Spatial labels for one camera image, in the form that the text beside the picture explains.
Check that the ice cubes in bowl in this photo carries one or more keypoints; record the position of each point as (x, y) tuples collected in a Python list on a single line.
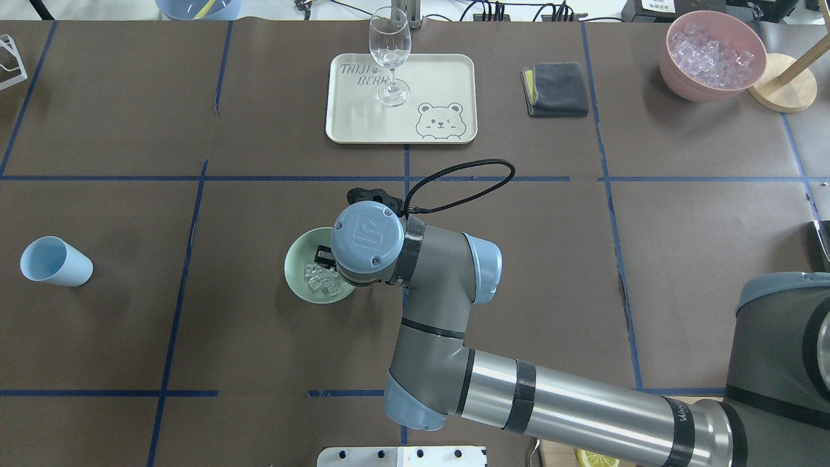
[(323, 280)]

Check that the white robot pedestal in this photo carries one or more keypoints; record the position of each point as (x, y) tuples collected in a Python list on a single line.
[(404, 456)]

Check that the half lemon slice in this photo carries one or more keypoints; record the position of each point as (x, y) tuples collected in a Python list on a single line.
[(586, 458)]

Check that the wooden round stand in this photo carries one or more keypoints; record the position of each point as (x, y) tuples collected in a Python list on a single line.
[(787, 85)]

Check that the yellow plastic fork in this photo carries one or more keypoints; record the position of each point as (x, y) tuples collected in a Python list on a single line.
[(204, 10)]

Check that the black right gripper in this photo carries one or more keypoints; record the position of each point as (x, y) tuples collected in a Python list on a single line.
[(323, 254)]

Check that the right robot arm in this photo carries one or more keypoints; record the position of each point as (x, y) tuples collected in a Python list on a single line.
[(774, 410)]

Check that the blue bowl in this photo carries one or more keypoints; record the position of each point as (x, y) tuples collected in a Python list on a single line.
[(184, 10)]

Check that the white wire cup rack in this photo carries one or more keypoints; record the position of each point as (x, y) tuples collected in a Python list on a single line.
[(13, 70)]

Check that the metal ice scoop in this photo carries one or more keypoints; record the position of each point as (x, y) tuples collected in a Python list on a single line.
[(817, 243)]

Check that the mint green bowl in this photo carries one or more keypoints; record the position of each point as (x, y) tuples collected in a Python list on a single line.
[(301, 252)]

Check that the pink bowl with ice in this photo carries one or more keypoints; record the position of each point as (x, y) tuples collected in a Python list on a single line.
[(709, 56)]

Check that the light blue plastic cup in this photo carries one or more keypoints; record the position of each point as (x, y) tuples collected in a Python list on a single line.
[(53, 261)]

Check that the clear wine glass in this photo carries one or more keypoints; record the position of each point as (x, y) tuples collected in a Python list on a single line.
[(390, 45)]

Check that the grey folded cloth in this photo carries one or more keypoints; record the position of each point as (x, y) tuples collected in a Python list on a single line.
[(555, 90)]

